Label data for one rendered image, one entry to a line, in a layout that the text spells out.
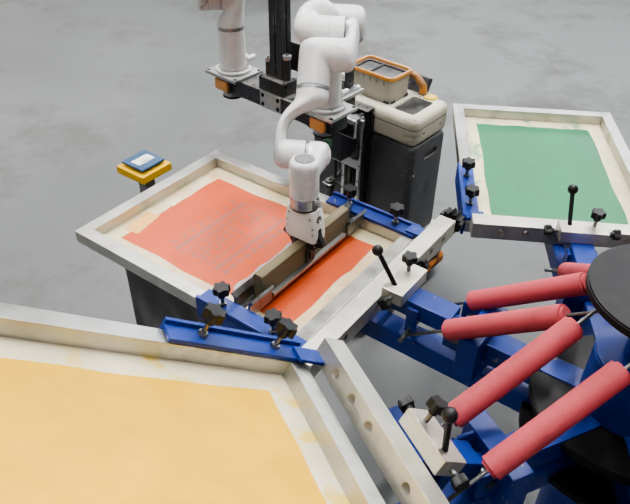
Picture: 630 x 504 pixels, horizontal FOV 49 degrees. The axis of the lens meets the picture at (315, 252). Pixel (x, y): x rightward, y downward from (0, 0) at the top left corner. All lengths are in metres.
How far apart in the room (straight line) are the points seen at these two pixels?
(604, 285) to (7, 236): 3.13
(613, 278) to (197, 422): 0.81
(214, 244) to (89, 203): 2.11
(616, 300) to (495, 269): 2.19
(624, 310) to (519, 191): 1.03
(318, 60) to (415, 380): 1.56
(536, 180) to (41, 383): 1.75
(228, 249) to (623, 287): 1.06
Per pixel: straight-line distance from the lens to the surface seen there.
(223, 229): 2.04
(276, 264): 1.73
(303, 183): 1.67
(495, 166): 2.42
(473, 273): 3.47
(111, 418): 1.07
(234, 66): 2.53
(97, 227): 2.06
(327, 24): 1.88
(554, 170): 2.46
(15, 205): 4.15
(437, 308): 1.66
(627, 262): 1.46
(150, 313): 2.15
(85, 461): 1.00
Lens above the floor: 2.15
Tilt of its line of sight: 38 degrees down
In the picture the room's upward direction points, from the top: 1 degrees clockwise
